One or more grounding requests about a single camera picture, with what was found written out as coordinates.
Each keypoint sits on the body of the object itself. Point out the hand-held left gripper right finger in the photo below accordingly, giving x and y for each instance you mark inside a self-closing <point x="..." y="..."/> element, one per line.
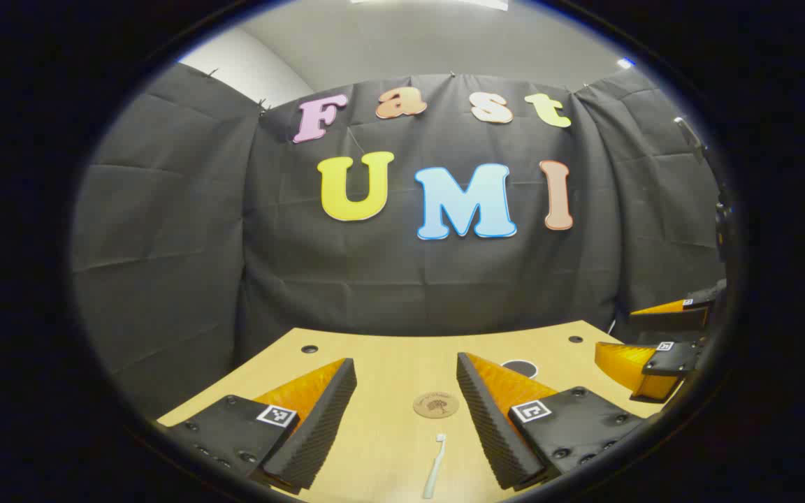
<point x="490" y="426"/>

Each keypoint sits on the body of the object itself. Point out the white toothbrush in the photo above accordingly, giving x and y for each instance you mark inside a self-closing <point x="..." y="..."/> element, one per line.
<point x="434" y="468"/>

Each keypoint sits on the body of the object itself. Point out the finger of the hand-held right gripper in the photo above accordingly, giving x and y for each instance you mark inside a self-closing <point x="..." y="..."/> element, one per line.
<point x="626" y="363"/>
<point x="661" y="307"/>

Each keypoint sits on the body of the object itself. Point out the ceiling light panel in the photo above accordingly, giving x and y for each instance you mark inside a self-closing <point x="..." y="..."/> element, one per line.
<point x="430" y="2"/>

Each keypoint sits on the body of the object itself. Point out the wooden desktop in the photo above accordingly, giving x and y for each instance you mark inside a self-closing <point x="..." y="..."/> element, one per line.
<point x="388" y="377"/>

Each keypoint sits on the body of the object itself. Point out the round cork coaster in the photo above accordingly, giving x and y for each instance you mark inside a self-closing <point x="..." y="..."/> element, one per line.
<point x="436" y="405"/>

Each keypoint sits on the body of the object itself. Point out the black backdrop cloth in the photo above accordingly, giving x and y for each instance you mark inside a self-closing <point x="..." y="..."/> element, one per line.
<point x="409" y="279"/>

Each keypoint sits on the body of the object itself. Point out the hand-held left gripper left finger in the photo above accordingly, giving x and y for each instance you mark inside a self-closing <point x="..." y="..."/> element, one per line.
<point x="325" y="426"/>

